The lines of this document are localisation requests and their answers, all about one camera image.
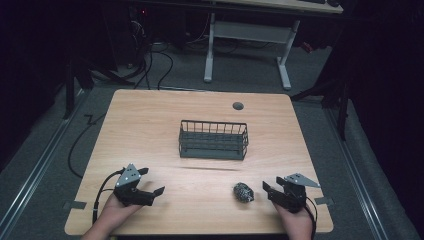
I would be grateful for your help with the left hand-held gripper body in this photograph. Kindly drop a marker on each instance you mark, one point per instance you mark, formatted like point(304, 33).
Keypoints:
point(130, 188)

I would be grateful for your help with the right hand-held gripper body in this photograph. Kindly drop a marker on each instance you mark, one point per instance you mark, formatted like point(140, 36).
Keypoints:
point(293, 193)

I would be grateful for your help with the speckled metal scouring ball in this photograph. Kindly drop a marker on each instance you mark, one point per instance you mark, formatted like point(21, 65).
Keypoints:
point(243, 192)

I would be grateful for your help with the person's right hand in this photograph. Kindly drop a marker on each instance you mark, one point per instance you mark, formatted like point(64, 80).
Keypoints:
point(295, 220)

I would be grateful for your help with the person's left hand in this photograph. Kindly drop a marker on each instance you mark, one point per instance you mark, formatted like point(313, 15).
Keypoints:
point(116, 213)

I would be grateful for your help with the grey tape strip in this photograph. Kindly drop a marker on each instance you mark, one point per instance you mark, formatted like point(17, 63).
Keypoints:
point(324, 200)
point(75, 205)

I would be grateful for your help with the black metal stand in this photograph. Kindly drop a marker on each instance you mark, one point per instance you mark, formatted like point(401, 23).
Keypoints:
point(340, 100)
point(71, 86)

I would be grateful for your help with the dark computer tower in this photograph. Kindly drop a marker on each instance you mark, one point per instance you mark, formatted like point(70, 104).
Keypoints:
point(138, 33)

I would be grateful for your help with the white-legged wooden desk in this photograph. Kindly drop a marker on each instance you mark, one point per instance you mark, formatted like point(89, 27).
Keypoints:
point(253, 32)

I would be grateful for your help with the metal floor rail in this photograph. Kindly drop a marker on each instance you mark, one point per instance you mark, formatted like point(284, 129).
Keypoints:
point(36, 170)
point(358, 173)

